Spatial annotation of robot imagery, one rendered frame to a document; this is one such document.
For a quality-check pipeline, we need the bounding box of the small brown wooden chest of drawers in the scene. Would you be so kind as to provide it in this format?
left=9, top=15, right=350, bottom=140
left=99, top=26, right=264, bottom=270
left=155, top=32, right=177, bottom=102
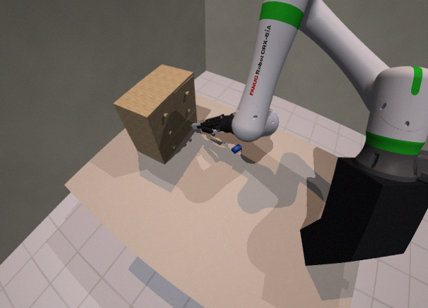
left=113, top=65, right=194, bottom=165

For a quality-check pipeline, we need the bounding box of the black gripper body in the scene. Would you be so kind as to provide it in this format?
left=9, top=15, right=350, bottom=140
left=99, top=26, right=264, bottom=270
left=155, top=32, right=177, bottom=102
left=213, top=115, right=231, bottom=133

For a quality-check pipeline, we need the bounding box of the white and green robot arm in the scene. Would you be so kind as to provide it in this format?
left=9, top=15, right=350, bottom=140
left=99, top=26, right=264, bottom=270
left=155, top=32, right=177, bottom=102
left=228, top=0, right=428, bottom=183

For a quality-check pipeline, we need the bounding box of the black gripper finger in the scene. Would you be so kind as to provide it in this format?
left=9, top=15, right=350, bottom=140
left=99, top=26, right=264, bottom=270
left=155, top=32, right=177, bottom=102
left=191, top=122, right=220, bottom=136
left=193, top=114, right=224, bottom=124

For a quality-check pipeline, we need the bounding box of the brown wooden drawer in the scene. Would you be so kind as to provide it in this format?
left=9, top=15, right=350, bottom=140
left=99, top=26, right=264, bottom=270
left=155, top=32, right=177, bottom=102
left=180, top=110, right=197, bottom=140
left=177, top=94, right=195, bottom=126
left=161, top=129, right=182, bottom=162
left=149, top=95, right=176, bottom=135
left=156, top=113, right=179, bottom=150
left=174, top=75, right=194, bottom=110

